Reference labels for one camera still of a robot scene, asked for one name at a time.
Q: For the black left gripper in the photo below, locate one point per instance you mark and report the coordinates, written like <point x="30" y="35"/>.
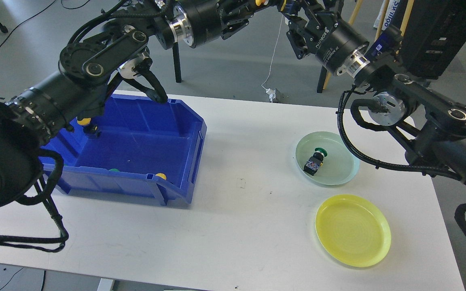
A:
<point x="198" y="22"/>

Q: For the yellow plate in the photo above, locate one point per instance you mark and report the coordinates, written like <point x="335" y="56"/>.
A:
<point x="353" y="230"/>

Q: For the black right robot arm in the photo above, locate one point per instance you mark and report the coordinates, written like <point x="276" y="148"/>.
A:
<point x="429" y="126"/>

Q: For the green push button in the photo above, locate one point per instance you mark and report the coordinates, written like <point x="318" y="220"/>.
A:
<point x="313" y="164"/>

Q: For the black tripod left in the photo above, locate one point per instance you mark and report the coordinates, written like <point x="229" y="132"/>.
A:
<point x="176" y="63"/>

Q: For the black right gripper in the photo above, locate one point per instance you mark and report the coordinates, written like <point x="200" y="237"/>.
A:
<point x="324" y="34"/>

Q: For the light green plate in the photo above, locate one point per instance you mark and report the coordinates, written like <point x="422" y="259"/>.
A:
<point x="339" y="167"/>

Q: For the white table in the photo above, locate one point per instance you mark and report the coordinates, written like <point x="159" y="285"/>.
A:
<point x="251" y="223"/>

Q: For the blue plastic storage bin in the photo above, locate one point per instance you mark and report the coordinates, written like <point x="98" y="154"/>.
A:
<point x="141" y="138"/>

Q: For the white power adapter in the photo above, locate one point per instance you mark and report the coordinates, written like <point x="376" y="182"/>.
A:
<point x="274" y="95"/>

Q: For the yellow button front edge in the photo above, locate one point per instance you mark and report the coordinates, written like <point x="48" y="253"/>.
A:
<point x="161" y="175"/>

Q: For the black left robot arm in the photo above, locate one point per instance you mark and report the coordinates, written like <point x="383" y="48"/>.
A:
<point x="102" y="53"/>

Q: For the black equipment cabinet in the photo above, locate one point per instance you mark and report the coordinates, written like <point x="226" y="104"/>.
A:
<point x="435" y="33"/>

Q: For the yellow button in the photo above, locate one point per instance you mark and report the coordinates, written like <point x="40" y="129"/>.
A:
<point x="273" y="2"/>
<point x="90" y="128"/>

